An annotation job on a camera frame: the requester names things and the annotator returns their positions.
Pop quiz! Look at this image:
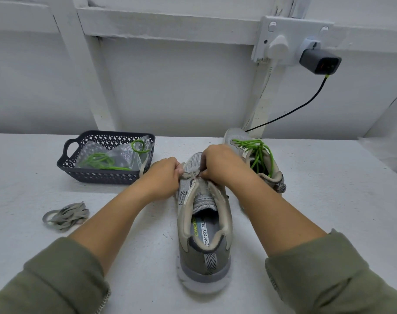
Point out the white plug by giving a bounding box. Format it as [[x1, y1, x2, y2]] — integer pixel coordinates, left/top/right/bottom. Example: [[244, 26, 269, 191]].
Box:
[[266, 34, 291, 61]]

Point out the black cable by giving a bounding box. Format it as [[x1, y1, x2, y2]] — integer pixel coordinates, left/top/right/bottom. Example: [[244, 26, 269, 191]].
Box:
[[246, 74, 331, 133]]

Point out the clear plastic bag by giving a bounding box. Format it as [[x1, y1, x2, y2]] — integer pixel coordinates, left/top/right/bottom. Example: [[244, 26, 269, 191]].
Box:
[[74, 139, 154, 172]]

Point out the person's right hand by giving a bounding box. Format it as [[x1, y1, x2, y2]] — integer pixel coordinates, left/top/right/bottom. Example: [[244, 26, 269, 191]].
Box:
[[199, 143, 256, 192]]

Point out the person's left forearm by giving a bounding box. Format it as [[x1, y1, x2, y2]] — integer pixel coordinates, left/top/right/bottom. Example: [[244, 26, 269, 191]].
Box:
[[0, 185, 155, 314]]

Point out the green shoelace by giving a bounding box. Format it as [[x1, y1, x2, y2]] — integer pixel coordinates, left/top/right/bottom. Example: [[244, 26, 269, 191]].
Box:
[[233, 139, 275, 178], [79, 139, 151, 171]]

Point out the gray charger adapter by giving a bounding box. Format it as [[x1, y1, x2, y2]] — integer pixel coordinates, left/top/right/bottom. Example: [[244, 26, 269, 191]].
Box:
[[299, 49, 342, 76]]

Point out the person's right forearm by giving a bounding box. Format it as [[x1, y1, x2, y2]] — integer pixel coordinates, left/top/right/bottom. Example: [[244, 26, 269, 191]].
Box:
[[234, 172, 397, 314]]

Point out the beige shoelace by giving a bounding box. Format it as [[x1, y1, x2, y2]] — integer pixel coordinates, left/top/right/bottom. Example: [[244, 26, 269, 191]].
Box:
[[138, 146, 206, 194], [43, 202, 90, 233]]

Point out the person's left hand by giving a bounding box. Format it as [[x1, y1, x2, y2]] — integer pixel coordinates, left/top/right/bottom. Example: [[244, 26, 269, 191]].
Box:
[[134, 157, 185, 203]]

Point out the white wall socket plate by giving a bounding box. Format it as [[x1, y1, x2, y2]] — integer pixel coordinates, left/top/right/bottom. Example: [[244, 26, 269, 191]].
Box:
[[252, 15, 335, 66]]

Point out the gray sneaker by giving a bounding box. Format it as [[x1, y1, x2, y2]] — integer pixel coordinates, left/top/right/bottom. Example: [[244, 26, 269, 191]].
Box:
[[224, 128, 287, 194], [177, 152, 234, 296]]

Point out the white cable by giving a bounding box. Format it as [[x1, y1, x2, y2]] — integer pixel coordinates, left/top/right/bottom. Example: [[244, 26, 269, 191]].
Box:
[[246, 60, 278, 131]]

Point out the dark plastic lattice basket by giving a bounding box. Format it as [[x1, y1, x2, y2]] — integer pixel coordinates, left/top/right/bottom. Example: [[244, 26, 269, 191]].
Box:
[[57, 130, 156, 185]]

